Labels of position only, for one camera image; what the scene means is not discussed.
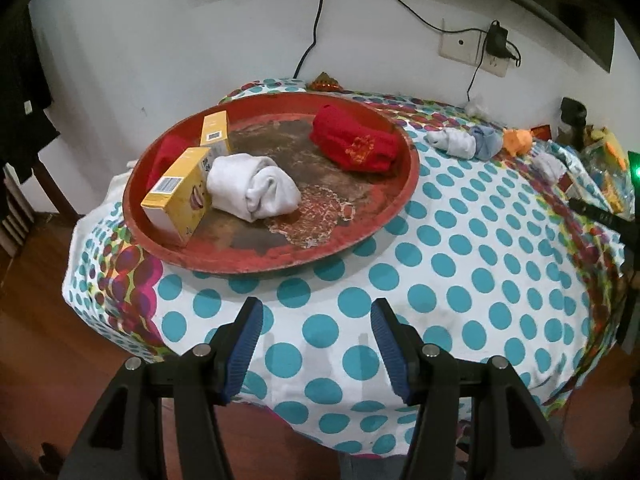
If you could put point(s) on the red flat packet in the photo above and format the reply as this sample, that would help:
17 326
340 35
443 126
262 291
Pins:
541 132

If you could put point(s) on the small black device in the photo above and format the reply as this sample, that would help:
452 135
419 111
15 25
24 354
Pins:
572 117

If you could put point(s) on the polka dot tablecloth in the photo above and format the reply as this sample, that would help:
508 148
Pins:
450 270

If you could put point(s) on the white sock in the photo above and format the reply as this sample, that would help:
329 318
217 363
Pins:
452 142
250 190

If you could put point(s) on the clear plastic bag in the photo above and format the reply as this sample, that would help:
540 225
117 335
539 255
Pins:
595 170

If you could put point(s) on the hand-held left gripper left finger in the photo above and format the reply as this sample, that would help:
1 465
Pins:
245 350

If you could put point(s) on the wooden chair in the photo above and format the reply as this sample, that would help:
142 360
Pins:
57 190

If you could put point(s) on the small red gold ornament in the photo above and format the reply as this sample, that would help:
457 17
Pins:
327 83

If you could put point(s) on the yellow box with barcode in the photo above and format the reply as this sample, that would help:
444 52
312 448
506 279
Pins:
175 202

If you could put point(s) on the red sock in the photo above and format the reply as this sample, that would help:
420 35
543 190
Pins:
355 142
165 160

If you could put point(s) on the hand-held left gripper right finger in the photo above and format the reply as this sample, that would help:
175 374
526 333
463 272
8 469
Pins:
390 350

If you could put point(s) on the round red worn tray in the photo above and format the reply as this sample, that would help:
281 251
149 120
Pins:
320 245

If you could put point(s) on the dark hanging clothing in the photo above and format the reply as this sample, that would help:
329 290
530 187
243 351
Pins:
25 100

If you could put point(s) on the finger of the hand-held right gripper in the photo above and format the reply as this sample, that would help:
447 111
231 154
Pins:
605 219

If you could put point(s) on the grey rolled sock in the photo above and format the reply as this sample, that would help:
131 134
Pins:
549 167

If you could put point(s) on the black plug charger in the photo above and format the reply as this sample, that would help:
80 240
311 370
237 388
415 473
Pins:
499 40

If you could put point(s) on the white wall socket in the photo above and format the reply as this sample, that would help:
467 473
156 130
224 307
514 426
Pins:
462 45

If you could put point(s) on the light blue sock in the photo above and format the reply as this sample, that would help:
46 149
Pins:
486 142

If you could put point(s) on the yellow box with square code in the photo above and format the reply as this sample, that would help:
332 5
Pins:
216 130

